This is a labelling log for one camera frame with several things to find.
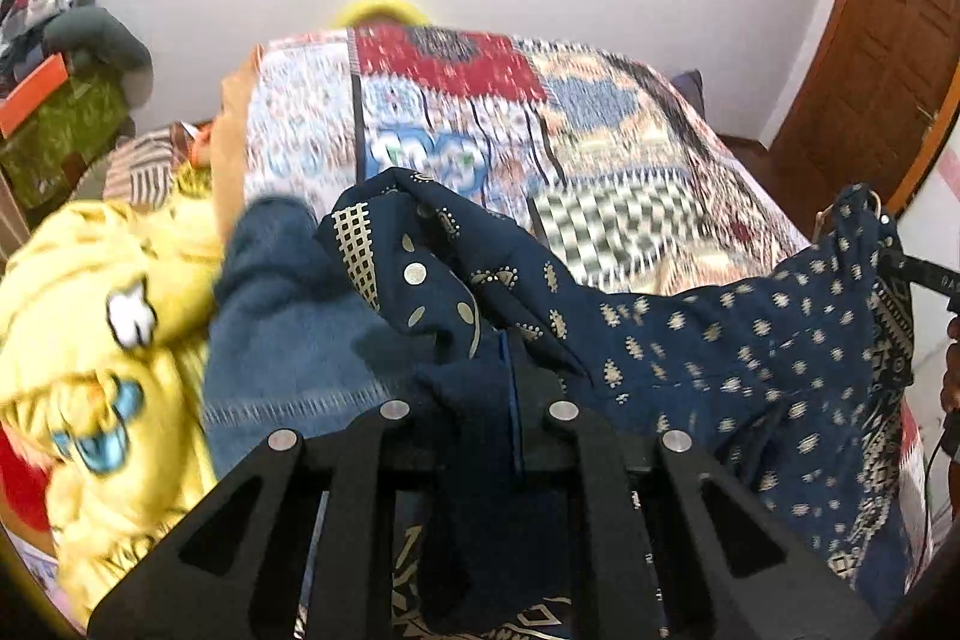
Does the orange box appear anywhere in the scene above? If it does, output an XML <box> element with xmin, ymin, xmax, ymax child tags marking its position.
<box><xmin>0</xmin><ymin>53</ymin><xmax>71</xmax><ymax>136</ymax></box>

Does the blue denim garment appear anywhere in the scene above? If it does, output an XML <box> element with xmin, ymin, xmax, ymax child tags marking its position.
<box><xmin>202</xmin><ymin>196</ymin><xmax>518</xmax><ymax>483</ymax></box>

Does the yellow fuzzy object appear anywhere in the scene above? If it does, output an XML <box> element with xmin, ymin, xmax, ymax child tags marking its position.
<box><xmin>328</xmin><ymin>0</ymin><xmax>431</xmax><ymax>31</ymax></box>

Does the wooden door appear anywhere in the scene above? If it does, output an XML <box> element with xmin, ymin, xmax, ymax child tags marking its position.
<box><xmin>769</xmin><ymin>0</ymin><xmax>960</xmax><ymax>214</ymax></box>

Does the grey bag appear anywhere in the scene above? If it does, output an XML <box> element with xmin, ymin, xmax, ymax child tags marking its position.
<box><xmin>670</xmin><ymin>70</ymin><xmax>707</xmax><ymax>110</ymax></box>

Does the wooden wardrobe frame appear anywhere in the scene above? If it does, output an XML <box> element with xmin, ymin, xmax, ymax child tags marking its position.
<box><xmin>883</xmin><ymin>107</ymin><xmax>960</xmax><ymax>225</ymax></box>

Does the red cloth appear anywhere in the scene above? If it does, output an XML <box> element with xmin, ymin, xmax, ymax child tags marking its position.
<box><xmin>0</xmin><ymin>428</ymin><xmax>55</xmax><ymax>537</ymax></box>

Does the green patterned cloth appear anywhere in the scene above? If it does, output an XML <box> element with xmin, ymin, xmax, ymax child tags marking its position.
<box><xmin>0</xmin><ymin>62</ymin><xmax>137</xmax><ymax>214</ymax></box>

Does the striped pillow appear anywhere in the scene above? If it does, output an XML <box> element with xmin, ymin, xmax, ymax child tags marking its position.
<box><xmin>101</xmin><ymin>134</ymin><xmax>196</xmax><ymax>210</ymax></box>

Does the pile of clutter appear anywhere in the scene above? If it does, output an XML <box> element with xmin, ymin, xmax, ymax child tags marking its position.
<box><xmin>0</xmin><ymin>0</ymin><xmax>110</xmax><ymax>79</ymax></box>

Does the navy patterned hooded garment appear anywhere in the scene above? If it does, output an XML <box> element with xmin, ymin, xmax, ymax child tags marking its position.
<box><xmin>315</xmin><ymin>167</ymin><xmax>920</xmax><ymax>640</ymax></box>

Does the grey pillow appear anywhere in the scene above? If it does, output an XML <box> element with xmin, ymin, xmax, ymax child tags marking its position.
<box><xmin>41</xmin><ymin>5</ymin><xmax>155</xmax><ymax>80</ymax></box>

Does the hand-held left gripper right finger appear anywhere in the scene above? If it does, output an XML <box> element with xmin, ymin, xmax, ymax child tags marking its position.
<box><xmin>495</xmin><ymin>325</ymin><xmax>880</xmax><ymax>640</ymax></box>

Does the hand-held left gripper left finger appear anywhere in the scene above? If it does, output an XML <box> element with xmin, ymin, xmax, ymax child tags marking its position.
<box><xmin>86</xmin><ymin>401</ymin><xmax>451</xmax><ymax>640</ymax></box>

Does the yellow cartoon print garment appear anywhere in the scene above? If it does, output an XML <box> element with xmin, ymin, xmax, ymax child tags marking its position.
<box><xmin>0</xmin><ymin>160</ymin><xmax>226</xmax><ymax>618</ymax></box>

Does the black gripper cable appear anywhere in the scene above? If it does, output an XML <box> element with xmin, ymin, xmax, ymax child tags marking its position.
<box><xmin>918</xmin><ymin>413</ymin><xmax>960</xmax><ymax>582</ymax></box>

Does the patchwork print blanket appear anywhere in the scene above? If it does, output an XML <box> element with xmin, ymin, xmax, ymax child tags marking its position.
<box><xmin>244</xmin><ymin>25</ymin><xmax>935</xmax><ymax>581</ymax></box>

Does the peach plush toy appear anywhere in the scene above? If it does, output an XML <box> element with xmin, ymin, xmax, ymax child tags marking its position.
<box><xmin>206</xmin><ymin>47</ymin><xmax>265</xmax><ymax>244</ymax></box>

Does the person's right hand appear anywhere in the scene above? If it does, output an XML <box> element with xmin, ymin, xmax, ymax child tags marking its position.
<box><xmin>946</xmin><ymin>316</ymin><xmax>960</xmax><ymax>414</ymax></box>

